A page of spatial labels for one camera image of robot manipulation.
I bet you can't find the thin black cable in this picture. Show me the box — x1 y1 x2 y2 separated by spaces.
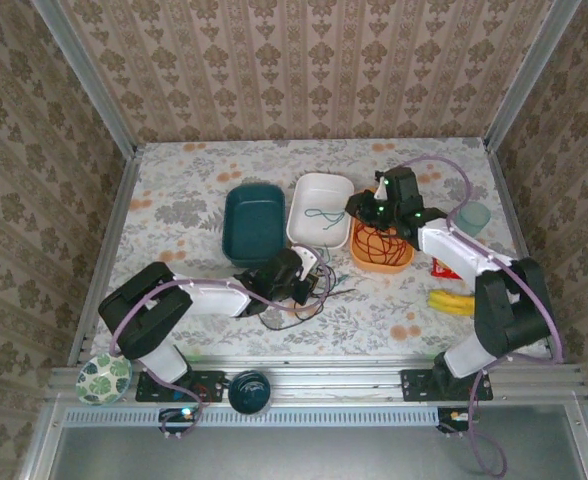
260 262 357 332

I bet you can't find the red snack packet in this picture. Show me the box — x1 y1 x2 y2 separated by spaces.
430 258 463 281

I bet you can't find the small controller board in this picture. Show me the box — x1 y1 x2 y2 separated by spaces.
437 406 480 434
158 406 201 435

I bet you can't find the translucent teal cup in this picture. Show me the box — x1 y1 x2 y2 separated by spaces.
457 201 492 239

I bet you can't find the leaf pattern bowl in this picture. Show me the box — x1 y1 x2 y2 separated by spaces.
75 352 134 407

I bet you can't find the white plastic tray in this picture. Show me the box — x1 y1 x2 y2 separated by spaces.
286 172 355 250

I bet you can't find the thin red cable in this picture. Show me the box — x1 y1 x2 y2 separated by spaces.
353 219 409 266
354 222 410 267

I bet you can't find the grey metal panel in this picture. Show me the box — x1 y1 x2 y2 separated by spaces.
21 402 588 480

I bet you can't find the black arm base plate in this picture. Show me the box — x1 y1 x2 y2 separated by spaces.
134 368 228 404
399 367 494 403

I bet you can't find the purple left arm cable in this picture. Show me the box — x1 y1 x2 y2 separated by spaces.
109 242 331 441

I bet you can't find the aluminium frame post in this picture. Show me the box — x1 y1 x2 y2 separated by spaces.
482 0 584 151
30 0 139 157

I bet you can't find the yellow banana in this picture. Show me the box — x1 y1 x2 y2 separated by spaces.
427 289 477 318

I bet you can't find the floral patterned tablecloth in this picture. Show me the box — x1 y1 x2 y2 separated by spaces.
80 137 546 359

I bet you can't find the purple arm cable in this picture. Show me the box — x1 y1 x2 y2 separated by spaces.
109 242 331 441
398 154 566 478

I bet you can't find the teal plastic tray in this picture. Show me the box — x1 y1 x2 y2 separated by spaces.
222 183 288 269

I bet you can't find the aluminium front rail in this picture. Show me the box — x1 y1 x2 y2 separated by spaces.
48 353 588 407

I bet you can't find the dark blue bowl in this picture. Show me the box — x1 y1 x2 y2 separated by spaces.
227 369 274 416

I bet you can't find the aluminium side rail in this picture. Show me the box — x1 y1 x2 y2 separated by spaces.
67 149 144 369

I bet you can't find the grey slotted cable duct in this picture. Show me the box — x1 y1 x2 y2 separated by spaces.
62 404 445 429

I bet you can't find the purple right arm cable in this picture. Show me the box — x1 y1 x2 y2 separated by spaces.
398 154 566 478

